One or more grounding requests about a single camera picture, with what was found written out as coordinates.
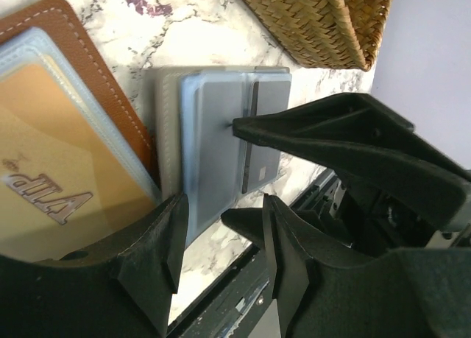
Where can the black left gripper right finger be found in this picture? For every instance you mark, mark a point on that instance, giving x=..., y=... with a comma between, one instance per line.
x=323, y=288

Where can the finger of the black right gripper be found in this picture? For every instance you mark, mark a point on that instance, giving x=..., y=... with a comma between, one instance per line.
x=356, y=134

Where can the gold VIP card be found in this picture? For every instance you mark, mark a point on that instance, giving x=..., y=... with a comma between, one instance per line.
x=62, y=189

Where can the brown open card holder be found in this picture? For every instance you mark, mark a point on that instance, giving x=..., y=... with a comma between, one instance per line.
x=48, y=33

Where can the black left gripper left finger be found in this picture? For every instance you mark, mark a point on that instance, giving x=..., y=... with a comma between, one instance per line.
x=120, y=286

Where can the grey card holder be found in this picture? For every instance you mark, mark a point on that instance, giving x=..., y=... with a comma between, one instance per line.
x=195, y=107

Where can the woven wicker divided tray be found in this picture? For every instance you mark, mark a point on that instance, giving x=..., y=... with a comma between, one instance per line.
x=337, y=34

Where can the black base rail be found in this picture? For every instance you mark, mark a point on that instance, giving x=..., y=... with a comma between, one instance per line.
x=369, y=223

